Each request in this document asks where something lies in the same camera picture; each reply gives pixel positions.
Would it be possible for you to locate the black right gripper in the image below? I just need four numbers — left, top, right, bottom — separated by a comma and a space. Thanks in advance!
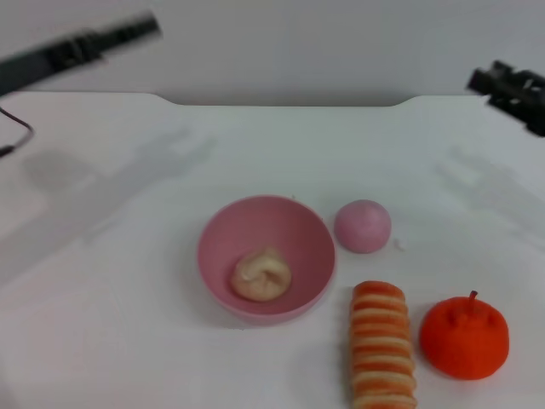
465, 60, 545, 139

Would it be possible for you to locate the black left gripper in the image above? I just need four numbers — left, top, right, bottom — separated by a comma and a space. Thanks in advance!
0, 14, 163, 97

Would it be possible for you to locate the pink bowl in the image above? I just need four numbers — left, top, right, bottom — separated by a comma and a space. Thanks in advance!
197, 194, 337, 329

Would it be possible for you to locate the beige egg yolk pastry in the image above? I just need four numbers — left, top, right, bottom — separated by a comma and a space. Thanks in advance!
230, 245, 294, 303

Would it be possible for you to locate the pink round bun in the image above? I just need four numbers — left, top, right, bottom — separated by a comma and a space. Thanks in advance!
333, 199, 393, 255

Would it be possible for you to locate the orange tangerine shaped bread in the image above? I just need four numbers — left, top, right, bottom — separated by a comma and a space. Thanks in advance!
418, 290, 511, 381

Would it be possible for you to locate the orange striped bread roll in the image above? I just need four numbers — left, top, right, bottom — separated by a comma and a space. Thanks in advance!
349, 279, 419, 409

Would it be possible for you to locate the left arm cable with plug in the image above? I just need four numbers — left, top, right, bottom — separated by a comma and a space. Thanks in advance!
0, 106, 36, 159

